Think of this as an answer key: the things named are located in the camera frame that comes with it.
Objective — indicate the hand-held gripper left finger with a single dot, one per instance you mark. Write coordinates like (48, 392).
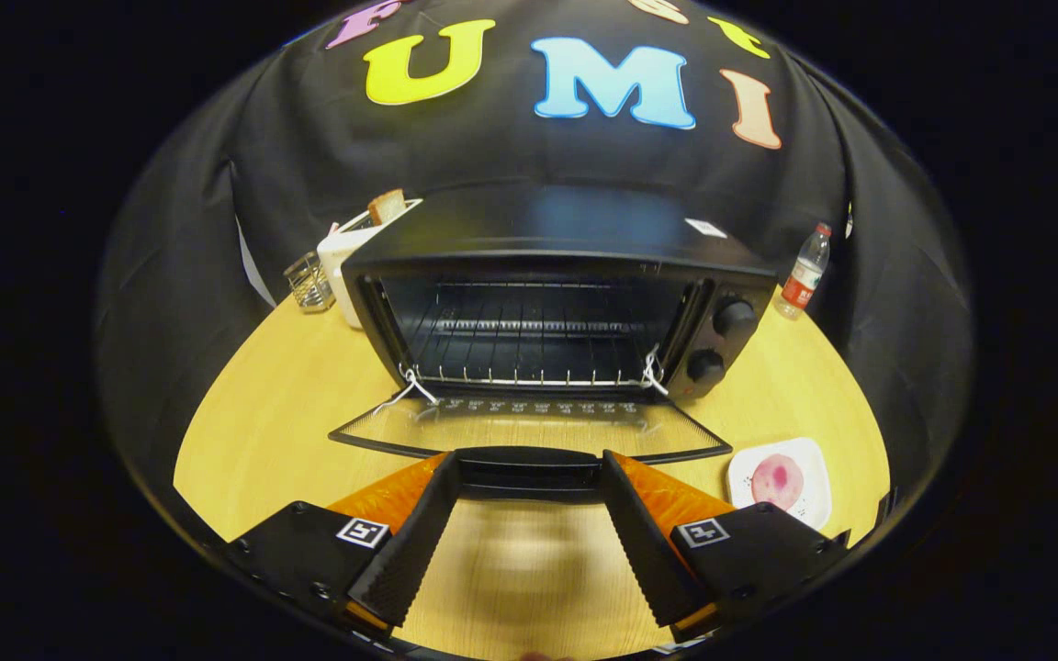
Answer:
(414, 551)

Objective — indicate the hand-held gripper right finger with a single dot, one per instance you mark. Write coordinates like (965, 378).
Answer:
(644, 551)

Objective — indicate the pink ham slice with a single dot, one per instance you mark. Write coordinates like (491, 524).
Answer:
(777, 482)

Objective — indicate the white square plate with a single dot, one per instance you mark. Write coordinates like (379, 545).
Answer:
(814, 459)

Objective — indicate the black toaster oven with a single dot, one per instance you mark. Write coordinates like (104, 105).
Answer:
(584, 220)

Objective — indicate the metal oven rack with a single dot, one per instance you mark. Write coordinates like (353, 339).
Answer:
(538, 325)

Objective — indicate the white bread toaster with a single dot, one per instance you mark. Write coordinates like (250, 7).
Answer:
(345, 257)

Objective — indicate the clear water bottle red label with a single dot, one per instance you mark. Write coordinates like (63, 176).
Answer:
(803, 280)

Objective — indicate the brown bread slice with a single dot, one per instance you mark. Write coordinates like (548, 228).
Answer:
(387, 207)

